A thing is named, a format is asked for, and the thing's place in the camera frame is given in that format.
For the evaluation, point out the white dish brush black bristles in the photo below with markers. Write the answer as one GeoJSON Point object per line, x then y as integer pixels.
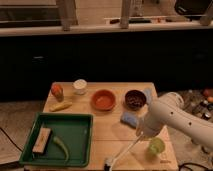
{"type": "Point", "coordinates": [109, 162]}

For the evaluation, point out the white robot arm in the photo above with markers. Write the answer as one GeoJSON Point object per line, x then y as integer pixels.
{"type": "Point", "coordinates": [168, 110]}

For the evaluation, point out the red bowl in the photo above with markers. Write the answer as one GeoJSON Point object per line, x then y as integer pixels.
{"type": "Point", "coordinates": [103, 100]}

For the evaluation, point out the dark brown bowl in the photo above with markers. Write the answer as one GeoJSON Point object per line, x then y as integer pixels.
{"type": "Point", "coordinates": [135, 99]}

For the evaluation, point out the white cup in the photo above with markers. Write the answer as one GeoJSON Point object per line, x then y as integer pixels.
{"type": "Point", "coordinates": [80, 86]}

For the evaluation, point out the blue sponge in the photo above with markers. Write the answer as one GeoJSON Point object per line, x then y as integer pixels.
{"type": "Point", "coordinates": [129, 119]}

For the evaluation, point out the light blue cloth piece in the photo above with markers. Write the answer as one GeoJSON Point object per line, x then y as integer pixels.
{"type": "Point", "coordinates": [148, 94]}

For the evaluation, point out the green tray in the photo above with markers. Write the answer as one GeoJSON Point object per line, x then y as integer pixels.
{"type": "Point", "coordinates": [68, 144]}

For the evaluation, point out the green chili pepper toy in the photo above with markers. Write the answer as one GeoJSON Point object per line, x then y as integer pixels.
{"type": "Point", "coordinates": [61, 145]}

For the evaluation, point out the green cup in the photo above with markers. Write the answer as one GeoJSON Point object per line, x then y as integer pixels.
{"type": "Point", "coordinates": [156, 146]}

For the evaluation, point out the wooden block eraser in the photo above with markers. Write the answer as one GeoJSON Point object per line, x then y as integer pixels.
{"type": "Point", "coordinates": [41, 140]}

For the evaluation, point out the spice bottles cluster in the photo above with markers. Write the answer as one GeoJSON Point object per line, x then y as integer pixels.
{"type": "Point", "coordinates": [199, 103]}

